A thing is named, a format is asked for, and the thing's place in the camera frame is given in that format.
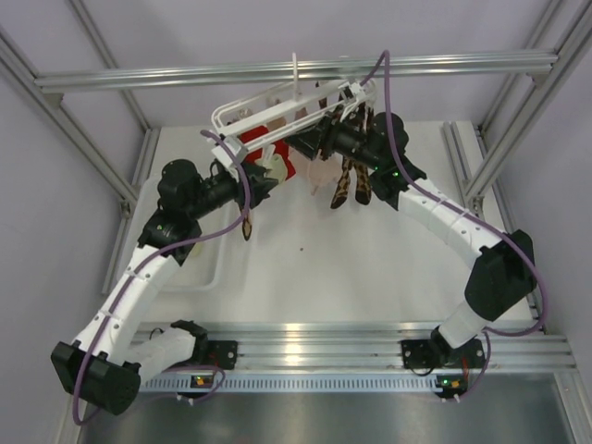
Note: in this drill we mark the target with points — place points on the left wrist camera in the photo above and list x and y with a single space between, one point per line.
235 152

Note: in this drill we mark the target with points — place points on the white clip sock hanger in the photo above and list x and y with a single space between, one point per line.
296 103

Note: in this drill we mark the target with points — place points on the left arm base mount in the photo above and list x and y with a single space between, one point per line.
221 353

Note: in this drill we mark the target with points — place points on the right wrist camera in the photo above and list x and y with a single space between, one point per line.
353 92

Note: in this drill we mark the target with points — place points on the aluminium top crossbar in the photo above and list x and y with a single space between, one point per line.
120 79

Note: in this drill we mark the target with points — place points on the brown checkered sock right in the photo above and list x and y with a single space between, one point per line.
343 185

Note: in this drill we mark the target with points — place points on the red sock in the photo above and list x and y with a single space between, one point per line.
283 150
251 135

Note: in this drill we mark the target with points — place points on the pale green sock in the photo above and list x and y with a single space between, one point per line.
197 249
273 161

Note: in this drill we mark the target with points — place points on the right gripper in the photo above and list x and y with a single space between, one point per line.
307 141

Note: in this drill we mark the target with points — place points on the slotted cable duct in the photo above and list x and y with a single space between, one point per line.
316 383

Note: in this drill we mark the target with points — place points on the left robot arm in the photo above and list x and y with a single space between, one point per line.
101 366

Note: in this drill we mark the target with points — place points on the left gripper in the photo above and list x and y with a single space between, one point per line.
258 186

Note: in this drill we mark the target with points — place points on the pink mesh garment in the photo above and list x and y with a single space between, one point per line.
318 173

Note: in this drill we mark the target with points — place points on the dark brown checkered sock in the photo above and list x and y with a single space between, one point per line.
363 193

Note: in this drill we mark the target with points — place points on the brown checkered sock left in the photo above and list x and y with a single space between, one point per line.
247 226

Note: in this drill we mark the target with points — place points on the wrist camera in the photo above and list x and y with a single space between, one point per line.
353 92
235 152

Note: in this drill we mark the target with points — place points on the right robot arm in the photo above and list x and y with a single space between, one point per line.
502 264

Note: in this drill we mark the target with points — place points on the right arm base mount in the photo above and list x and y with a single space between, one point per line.
417 356

